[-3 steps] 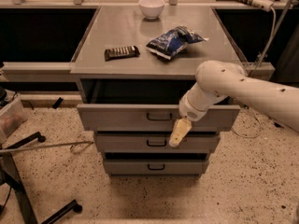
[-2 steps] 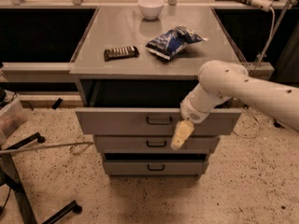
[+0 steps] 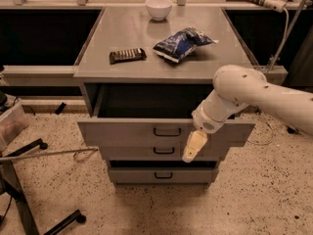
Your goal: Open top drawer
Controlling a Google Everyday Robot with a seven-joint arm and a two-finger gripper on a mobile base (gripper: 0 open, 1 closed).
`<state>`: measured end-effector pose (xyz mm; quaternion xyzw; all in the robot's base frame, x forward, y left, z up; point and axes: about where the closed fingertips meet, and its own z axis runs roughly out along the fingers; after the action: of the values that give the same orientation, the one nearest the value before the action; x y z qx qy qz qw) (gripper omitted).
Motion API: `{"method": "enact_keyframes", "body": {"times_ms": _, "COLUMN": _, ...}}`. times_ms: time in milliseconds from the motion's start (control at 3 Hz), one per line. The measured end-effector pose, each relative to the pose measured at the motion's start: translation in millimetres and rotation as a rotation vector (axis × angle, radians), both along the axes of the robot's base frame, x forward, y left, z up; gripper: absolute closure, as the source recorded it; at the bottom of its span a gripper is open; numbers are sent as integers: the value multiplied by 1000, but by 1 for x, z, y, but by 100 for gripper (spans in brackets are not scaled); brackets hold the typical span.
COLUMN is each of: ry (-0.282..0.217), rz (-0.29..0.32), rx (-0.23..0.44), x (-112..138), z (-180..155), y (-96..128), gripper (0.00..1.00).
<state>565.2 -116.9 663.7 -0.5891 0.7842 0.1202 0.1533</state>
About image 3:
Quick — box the black rolling stand base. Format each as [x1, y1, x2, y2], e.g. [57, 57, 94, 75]
[0, 138, 86, 235]

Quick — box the dark chocolate bar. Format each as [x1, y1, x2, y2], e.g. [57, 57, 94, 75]
[109, 48, 147, 65]

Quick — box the small black floor object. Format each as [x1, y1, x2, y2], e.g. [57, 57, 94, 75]
[55, 102, 67, 115]

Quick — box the grey drawer cabinet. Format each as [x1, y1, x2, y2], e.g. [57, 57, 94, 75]
[74, 5, 250, 170]

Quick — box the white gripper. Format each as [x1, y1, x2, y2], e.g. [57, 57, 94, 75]
[182, 105, 226, 163]

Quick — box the thin metal rod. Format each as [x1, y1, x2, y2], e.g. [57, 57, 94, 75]
[0, 148, 98, 163]

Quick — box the clear plastic storage bin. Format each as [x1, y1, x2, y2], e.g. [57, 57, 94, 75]
[0, 95, 29, 152]

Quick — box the blue chip bag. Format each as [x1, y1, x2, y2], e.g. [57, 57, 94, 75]
[153, 27, 217, 63]

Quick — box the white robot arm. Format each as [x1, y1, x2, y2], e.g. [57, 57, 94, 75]
[182, 65, 313, 163]

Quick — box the white ceramic bowl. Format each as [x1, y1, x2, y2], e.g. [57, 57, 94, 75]
[145, 0, 173, 21]

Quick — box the grey top drawer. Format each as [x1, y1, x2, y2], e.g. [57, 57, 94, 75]
[77, 117, 254, 148]

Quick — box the grey bottom drawer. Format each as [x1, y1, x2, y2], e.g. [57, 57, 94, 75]
[109, 168, 219, 184]

